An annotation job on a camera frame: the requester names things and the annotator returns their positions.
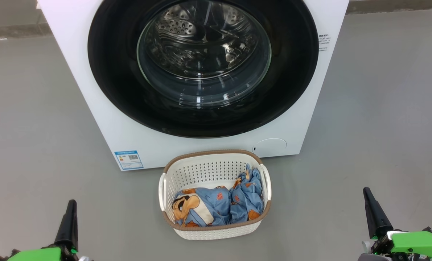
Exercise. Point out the round white filter cover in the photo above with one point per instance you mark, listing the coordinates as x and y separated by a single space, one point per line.
270 146

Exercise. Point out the blue bear print garment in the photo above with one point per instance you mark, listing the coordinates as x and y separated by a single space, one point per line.
205 208

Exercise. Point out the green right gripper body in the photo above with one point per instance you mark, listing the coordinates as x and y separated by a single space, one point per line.
415 244

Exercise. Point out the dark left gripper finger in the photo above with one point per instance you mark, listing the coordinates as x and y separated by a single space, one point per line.
68 228

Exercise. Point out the black warning text label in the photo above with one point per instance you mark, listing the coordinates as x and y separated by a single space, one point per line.
324 42

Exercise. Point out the grey washing machine door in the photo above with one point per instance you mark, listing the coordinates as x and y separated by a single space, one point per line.
114 79

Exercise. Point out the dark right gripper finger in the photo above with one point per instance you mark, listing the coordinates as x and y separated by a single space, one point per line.
377 219

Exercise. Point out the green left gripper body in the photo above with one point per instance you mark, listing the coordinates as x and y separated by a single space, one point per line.
38 255

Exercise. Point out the white perforated laundry basket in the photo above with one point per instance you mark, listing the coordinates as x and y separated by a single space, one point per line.
205 170

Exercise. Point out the white front-load washing machine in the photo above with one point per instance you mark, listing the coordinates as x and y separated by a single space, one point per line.
74 72

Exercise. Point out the stainless steel washing machine drum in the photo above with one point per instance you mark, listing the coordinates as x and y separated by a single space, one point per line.
201 32

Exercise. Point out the blue energy label sticker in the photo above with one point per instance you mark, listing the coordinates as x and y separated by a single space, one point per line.
128 160

